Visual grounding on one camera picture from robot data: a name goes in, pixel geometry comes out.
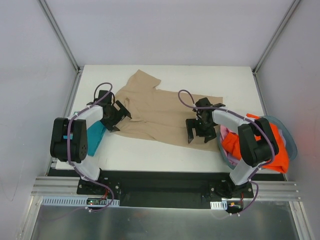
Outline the beige t shirt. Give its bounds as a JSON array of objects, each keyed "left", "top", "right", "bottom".
[{"left": 115, "top": 70, "right": 220, "bottom": 152}]

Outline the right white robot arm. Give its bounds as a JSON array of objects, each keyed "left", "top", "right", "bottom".
[{"left": 184, "top": 97, "right": 279, "bottom": 198}]

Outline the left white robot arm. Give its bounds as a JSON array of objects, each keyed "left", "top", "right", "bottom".
[{"left": 50, "top": 90, "right": 131, "bottom": 195}]

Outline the pink t shirt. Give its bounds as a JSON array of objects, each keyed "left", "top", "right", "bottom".
[{"left": 220, "top": 125, "right": 238, "bottom": 163}]

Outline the lavender t shirt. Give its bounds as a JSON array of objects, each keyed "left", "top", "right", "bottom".
[{"left": 220, "top": 124, "right": 290, "bottom": 174}]

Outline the folded teal t shirt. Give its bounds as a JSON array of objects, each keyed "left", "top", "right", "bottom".
[{"left": 63, "top": 121, "right": 107, "bottom": 158}]

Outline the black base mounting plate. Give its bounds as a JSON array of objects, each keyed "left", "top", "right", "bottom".
[{"left": 76, "top": 170, "right": 254, "bottom": 209}]

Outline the translucent blue laundry basket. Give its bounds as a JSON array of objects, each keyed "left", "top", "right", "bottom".
[{"left": 215, "top": 114, "right": 298, "bottom": 173}]

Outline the orange t shirt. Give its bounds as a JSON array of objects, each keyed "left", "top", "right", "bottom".
[{"left": 221, "top": 113, "right": 290, "bottom": 174}]

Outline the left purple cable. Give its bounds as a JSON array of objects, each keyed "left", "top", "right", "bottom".
[{"left": 42, "top": 82, "right": 117, "bottom": 221}]

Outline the right white cable duct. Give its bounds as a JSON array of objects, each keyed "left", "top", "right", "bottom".
[{"left": 210, "top": 200, "right": 228, "bottom": 211}]

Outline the white cable duct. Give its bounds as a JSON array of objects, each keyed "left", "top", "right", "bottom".
[
  {"left": 210, "top": 200, "right": 228, "bottom": 211},
  {"left": 42, "top": 196, "right": 120, "bottom": 208}
]

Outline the aluminium front rail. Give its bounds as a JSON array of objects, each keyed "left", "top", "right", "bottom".
[{"left": 31, "top": 176, "right": 303, "bottom": 202}]

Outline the left white cable duct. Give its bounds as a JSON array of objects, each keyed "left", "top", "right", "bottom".
[{"left": 42, "top": 196, "right": 120, "bottom": 208}]

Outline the left aluminium frame post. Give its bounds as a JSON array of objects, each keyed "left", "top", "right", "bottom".
[{"left": 37, "top": 0, "right": 81, "bottom": 73}]

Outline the aluminium frame post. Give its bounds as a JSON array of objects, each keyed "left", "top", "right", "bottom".
[
  {"left": 252, "top": 0, "right": 302, "bottom": 76},
  {"left": 37, "top": 0, "right": 81, "bottom": 73}
]

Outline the right aluminium frame post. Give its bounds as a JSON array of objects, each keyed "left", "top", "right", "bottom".
[{"left": 252, "top": 0, "right": 302, "bottom": 76}]

